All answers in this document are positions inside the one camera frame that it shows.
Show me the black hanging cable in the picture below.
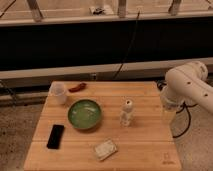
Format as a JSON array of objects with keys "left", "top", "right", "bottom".
[{"left": 112, "top": 10, "right": 142, "bottom": 81}]

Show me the green bowl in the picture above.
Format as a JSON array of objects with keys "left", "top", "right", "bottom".
[{"left": 68, "top": 99, "right": 102, "bottom": 130}]

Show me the clear plastic bottle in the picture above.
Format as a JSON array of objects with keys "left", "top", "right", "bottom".
[{"left": 120, "top": 100, "right": 133, "bottom": 127}]

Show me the wooden cutting board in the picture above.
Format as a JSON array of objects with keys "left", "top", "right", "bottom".
[{"left": 24, "top": 82, "right": 181, "bottom": 171}]

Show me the black smartphone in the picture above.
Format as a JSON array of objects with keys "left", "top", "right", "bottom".
[{"left": 47, "top": 124, "right": 65, "bottom": 149}]

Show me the red chili pepper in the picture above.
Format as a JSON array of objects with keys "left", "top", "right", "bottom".
[{"left": 69, "top": 83, "right": 87, "bottom": 93}]

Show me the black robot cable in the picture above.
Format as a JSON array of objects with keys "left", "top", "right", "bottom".
[{"left": 172, "top": 102, "right": 198, "bottom": 139}]

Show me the white plastic cup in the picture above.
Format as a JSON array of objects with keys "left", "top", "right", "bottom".
[{"left": 50, "top": 82, "right": 67, "bottom": 105}]

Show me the small dark object on ledge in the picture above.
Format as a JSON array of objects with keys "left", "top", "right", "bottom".
[{"left": 90, "top": 6, "right": 105, "bottom": 15}]

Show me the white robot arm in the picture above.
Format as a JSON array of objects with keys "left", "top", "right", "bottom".
[{"left": 160, "top": 61, "right": 213, "bottom": 124}]

